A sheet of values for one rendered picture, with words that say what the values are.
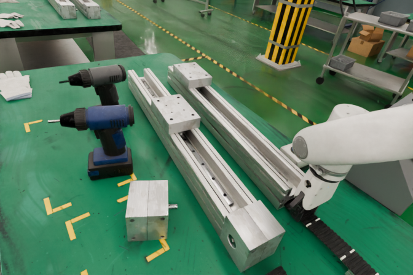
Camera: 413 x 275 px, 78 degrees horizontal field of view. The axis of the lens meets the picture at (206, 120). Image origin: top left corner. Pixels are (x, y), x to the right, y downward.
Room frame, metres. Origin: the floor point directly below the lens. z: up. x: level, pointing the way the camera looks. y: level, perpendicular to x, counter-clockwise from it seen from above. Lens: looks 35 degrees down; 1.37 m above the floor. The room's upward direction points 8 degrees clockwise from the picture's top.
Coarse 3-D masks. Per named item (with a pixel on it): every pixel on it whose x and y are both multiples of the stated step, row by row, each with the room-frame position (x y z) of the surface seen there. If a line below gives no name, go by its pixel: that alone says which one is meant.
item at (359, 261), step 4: (356, 260) 0.33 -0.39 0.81; (360, 260) 0.33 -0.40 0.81; (364, 260) 0.33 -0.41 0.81; (348, 264) 0.32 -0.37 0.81; (352, 264) 0.32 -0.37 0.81; (356, 264) 0.32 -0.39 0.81; (360, 264) 0.32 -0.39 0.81; (364, 264) 0.32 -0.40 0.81; (348, 268) 0.31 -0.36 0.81; (352, 268) 0.31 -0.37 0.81; (356, 268) 0.31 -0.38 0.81; (360, 268) 0.31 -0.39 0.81; (352, 272) 0.30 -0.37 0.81
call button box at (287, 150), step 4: (288, 144) 0.69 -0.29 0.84; (280, 148) 0.67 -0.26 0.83; (284, 148) 0.67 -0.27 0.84; (288, 148) 0.67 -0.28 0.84; (284, 152) 0.65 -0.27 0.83; (288, 152) 0.65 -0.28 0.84; (292, 152) 0.65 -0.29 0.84; (288, 156) 0.64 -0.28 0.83; (292, 156) 0.63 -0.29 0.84; (292, 160) 0.62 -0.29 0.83; (296, 160) 0.61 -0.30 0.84; (300, 160) 0.62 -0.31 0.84; (296, 164) 0.61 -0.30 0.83; (300, 164) 0.62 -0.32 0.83; (304, 164) 0.63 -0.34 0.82; (308, 164) 0.64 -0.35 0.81; (300, 168) 0.62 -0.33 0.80; (304, 168) 0.64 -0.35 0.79; (308, 168) 0.65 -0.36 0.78
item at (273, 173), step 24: (168, 72) 1.11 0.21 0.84; (192, 96) 0.92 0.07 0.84; (216, 96) 0.90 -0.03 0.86; (216, 120) 0.75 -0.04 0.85; (240, 120) 0.76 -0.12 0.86; (240, 144) 0.63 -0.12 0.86; (264, 144) 0.64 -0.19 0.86; (264, 168) 0.53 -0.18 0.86; (288, 168) 0.55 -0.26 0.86; (264, 192) 0.51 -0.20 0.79; (288, 192) 0.48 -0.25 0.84
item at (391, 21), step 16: (352, 0) 3.67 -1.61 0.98; (352, 16) 3.24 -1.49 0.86; (368, 16) 3.41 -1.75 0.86; (384, 16) 3.08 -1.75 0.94; (400, 16) 3.24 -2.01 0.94; (400, 32) 2.84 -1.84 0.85; (336, 64) 3.13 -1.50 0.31; (352, 64) 3.24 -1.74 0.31; (320, 80) 3.18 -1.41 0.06; (368, 80) 2.88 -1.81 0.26; (384, 80) 2.96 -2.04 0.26; (400, 80) 3.04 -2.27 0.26; (400, 96) 3.05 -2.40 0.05
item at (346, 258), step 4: (348, 252) 0.35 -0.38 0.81; (352, 252) 0.35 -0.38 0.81; (356, 252) 0.35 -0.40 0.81; (344, 256) 0.34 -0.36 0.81; (348, 256) 0.34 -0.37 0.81; (352, 256) 0.34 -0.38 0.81; (356, 256) 0.34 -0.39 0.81; (344, 260) 0.33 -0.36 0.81; (348, 260) 0.33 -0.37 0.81; (352, 260) 0.33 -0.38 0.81
